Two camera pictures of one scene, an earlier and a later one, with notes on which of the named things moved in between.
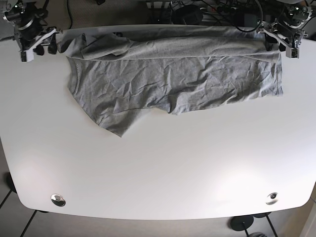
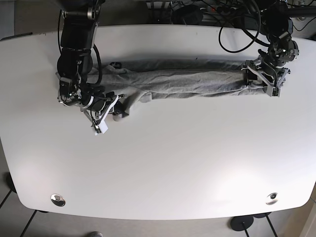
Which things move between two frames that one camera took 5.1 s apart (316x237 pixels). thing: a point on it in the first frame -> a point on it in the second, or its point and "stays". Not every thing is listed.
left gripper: [28, 43] -> [98, 108]
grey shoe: [257, 234] -> [95, 234]
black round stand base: [237, 222] stays
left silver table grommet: [58, 200] stays
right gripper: [293, 40] -> [273, 76]
